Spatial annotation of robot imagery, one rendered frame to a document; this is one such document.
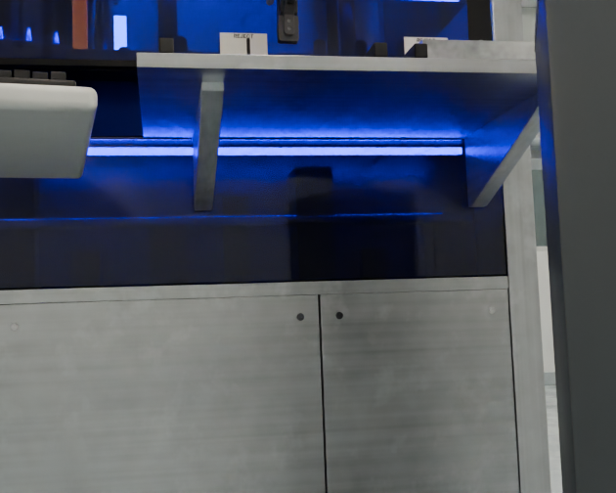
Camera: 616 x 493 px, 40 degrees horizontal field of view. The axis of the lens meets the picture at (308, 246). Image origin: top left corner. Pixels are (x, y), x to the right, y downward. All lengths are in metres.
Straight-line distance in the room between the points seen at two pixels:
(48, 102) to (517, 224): 0.93
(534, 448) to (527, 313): 0.24
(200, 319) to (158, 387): 0.13
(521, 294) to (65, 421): 0.84
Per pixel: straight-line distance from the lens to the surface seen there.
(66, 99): 1.00
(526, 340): 1.61
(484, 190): 1.52
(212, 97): 1.19
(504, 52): 1.26
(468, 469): 1.59
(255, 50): 1.56
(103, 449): 1.49
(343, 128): 1.47
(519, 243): 1.62
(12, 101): 1.00
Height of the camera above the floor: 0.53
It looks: 5 degrees up
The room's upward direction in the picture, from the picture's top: 2 degrees counter-clockwise
